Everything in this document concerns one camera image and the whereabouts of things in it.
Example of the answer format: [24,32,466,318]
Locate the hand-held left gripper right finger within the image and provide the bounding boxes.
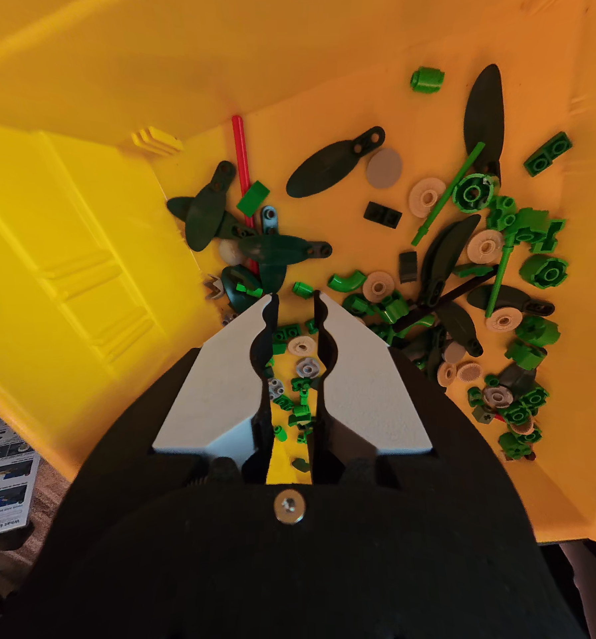
[313,290,434,472]

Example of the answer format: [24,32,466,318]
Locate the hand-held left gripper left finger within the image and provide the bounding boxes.
[151,294,280,475]

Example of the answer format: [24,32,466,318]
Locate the yellow plastic bin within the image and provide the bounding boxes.
[0,0,596,545]

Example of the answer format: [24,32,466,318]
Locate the pile of small green bricks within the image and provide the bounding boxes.
[235,172,568,472]

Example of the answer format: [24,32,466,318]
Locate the brown desk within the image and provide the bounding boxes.
[0,397,79,615]

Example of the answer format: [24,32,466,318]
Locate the long black rod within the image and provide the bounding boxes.
[395,270,498,332]

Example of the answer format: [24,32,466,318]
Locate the thin green rod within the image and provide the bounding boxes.
[411,142,486,247]
[485,235,516,319]

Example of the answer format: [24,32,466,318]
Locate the black two-stud plate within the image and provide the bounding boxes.
[363,201,403,229]

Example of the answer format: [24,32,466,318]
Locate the bright green slope tile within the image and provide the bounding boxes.
[236,181,271,216]

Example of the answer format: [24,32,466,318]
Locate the scattered tan round plates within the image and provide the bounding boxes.
[287,177,535,436]

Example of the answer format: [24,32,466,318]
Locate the grey round flat tile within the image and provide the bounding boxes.
[366,148,404,189]

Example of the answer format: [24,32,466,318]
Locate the printed instruction booklet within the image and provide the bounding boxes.
[0,409,42,539]

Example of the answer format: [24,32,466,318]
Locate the scattered dark green leaf pieces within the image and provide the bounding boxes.
[167,63,555,385]

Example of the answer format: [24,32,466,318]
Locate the red plastic rod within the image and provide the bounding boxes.
[231,116,261,275]

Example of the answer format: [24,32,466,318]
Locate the dark object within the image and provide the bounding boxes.
[537,538,596,639]

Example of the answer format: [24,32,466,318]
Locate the green two-stud plate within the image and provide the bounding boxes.
[523,132,573,177]

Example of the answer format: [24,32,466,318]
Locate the green round brick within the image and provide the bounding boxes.
[410,66,445,94]

